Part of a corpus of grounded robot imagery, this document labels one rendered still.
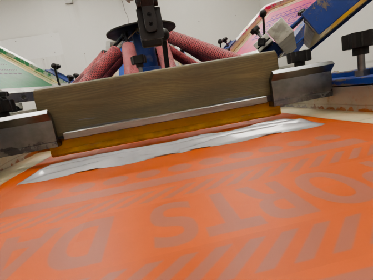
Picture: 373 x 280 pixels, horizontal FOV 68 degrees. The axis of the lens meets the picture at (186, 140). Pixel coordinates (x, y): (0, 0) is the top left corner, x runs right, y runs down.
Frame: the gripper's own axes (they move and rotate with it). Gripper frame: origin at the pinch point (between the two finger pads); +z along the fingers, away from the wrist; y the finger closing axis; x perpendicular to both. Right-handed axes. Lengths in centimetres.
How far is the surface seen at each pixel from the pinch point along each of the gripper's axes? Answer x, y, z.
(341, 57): 201, -230, 0
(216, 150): 4.0, 13.6, 16.2
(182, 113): 2.2, 2.5, 12.5
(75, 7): -84, -411, -142
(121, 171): -6.1, 14.5, 16.3
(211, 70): 7.7, 1.3, 7.2
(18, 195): -15.5, 15.8, 16.4
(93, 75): -20, -62, -2
